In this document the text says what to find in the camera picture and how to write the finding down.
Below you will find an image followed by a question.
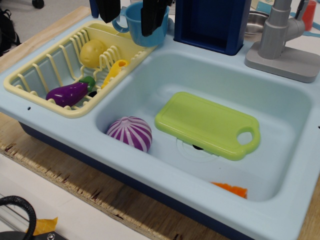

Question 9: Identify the orange tape piece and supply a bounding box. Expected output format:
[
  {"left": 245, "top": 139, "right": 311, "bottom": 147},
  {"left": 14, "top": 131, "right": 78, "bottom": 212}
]
[{"left": 33, "top": 217, "right": 58, "bottom": 236}]

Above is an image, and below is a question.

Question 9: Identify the grey toy faucet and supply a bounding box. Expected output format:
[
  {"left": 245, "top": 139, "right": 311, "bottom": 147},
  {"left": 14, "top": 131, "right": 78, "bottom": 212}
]
[{"left": 244, "top": 0, "right": 320, "bottom": 83}]

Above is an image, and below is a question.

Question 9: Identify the dark blue plastic box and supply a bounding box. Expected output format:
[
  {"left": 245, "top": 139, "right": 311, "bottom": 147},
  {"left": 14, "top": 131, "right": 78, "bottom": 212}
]
[{"left": 173, "top": 0, "right": 251, "bottom": 56}]

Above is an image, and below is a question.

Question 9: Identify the metal bowl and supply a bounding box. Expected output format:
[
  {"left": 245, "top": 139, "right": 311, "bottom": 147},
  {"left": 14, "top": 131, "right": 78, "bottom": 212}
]
[{"left": 245, "top": 10, "right": 269, "bottom": 36}]

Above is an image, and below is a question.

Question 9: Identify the purple striped toy onion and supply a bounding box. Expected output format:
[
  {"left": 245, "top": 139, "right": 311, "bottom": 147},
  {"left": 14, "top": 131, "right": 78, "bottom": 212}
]
[{"left": 106, "top": 116, "right": 153, "bottom": 153}]

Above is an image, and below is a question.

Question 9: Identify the black cable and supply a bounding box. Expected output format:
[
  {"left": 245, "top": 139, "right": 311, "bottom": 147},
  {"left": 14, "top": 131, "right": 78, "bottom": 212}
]
[{"left": 0, "top": 195, "right": 38, "bottom": 240}]

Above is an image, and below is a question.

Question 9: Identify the orange toy carrot piece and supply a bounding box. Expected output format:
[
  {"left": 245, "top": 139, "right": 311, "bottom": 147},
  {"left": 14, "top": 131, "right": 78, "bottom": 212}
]
[{"left": 211, "top": 182, "right": 248, "bottom": 199}]

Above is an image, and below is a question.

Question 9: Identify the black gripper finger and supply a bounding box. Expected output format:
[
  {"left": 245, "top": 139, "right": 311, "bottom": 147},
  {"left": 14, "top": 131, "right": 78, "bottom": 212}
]
[
  {"left": 96, "top": 0, "right": 121, "bottom": 23},
  {"left": 140, "top": 0, "right": 172, "bottom": 37}
]

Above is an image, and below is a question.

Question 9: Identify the red plastic cup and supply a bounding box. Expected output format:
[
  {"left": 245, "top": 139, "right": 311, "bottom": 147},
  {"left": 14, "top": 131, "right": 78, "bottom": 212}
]
[{"left": 302, "top": 0, "right": 317, "bottom": 31}]

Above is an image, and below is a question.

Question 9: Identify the black bag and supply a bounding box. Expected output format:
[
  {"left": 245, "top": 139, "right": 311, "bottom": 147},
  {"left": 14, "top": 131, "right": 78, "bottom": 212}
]
[{"left": 0, "top": 9, "right": 21, "bottom": 57}]

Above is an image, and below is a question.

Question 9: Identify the light blue toy sink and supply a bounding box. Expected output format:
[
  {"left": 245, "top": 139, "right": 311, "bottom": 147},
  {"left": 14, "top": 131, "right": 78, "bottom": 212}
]
[{"left": 0, "top": 16, "right": 320, "bottom": 240}]

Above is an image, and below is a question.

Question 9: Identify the green plastic cutting board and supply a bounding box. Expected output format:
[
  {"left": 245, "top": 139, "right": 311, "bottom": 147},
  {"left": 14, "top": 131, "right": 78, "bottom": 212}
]
[{"left": 154, "top": 92, "right": 261, "bottom": 161}]

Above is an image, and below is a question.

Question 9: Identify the cream plastic drying rack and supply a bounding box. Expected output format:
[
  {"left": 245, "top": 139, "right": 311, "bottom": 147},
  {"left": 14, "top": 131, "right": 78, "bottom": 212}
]
[{"left": 3, "top": 20, "right": 155, "bottom": 118}]

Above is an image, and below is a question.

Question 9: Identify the blue plastic cup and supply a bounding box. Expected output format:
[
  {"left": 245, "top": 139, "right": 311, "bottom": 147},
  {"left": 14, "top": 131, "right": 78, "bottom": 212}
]
[{"left": 112, "top": 1, "right": 170, "bottom": 47}]

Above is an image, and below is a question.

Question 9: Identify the yellow toy potato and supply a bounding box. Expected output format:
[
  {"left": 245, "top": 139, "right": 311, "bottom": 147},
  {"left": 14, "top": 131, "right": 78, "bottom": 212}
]
[{"left": 79, "top": 39, "right": 107, "bottom": 69}]

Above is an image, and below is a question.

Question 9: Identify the purple toy eggplant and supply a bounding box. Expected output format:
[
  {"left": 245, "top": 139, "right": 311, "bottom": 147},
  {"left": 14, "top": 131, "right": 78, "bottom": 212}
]
[{"left": 45, "top": 76, "right": 96, "bottom": 107}]

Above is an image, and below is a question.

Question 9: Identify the yellow toy utensil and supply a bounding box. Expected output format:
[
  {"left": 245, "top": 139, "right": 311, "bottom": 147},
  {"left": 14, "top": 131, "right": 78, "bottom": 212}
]
[{"left": 101, "top": 59, "right": 129, "bottom": 89}]

